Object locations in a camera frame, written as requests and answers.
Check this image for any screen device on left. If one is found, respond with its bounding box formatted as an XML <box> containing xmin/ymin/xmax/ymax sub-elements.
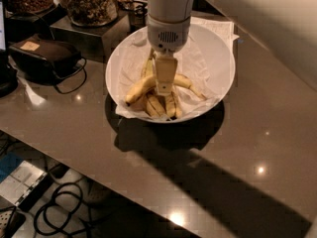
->
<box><xmin>0</xmin><ymin>0</ymin><xmax>18</xmax><ymax>97</ymax></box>

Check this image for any white paper liner in bowl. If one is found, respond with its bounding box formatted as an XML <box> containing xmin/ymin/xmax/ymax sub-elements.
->
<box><xmin>109</xmin><ymin>36</ymin><xmax>220</xmax><ymax>123</ymax></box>

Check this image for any black cable coil on floor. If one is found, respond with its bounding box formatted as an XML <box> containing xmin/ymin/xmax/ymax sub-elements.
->
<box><xmin>33</xmin><ymin>181</ymin><xmax>93</xmax><ymax>238</ymax></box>

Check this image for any yellow banana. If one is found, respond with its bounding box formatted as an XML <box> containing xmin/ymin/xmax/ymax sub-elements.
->
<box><xmin>125</xmin><ymin>73</ymin><xmax>206</xmax><ymax>106</ymax></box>

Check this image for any left lower banana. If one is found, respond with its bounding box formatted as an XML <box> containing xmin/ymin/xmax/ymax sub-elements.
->
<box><xmin>137</xmin><ymin>50</ymin><xmax>165</xmax><ymax>118</ymax></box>

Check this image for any white paper under bowl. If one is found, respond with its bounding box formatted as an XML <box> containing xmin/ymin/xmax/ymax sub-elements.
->
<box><xmin>191</xmin><ymin>17</ymin><xmax>239</xmax><ymax>49</ymax></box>

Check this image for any dark metal stand block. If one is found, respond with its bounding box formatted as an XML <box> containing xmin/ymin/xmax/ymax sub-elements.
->
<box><xmin>51</xmin><ymin>11</ymin><xmax>131</xmax><ymax>63</ymax></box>

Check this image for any white bowl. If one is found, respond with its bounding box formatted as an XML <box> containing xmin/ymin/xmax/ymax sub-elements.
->
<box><xmin>104</xmin><ymin>23</ymin><xmax>236</xmax><ymax>124</ymax></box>

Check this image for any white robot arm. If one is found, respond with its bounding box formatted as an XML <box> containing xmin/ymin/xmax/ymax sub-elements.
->
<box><xmin>148</xmin><ymin>0</ymin><xmax>317</xmax><ymax>95</ymax></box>

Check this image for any grey box on floor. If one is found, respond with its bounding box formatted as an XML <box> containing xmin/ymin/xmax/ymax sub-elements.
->
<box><xmin>0</xmin><ymin>161</ymin><xmax>47</xmax><ymax>206</ymax></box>

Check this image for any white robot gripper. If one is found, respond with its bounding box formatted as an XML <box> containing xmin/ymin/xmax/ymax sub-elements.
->
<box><xmin>148</xmin><ymin>15</ymin><xmax>191</xmax><ymax>96</ymax></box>

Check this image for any glass jar of granola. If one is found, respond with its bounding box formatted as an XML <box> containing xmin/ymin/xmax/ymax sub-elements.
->
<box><xmin>61</xmin><ymin>0</ymin><xmax>118</xmax><ymax>27</ymax></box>

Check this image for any black terminal cable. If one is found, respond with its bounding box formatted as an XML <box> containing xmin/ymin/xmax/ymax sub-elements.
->
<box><xmin>53</xmin><ymin>56</ymin><xmax>89</xmax><ymax>95</ymax></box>

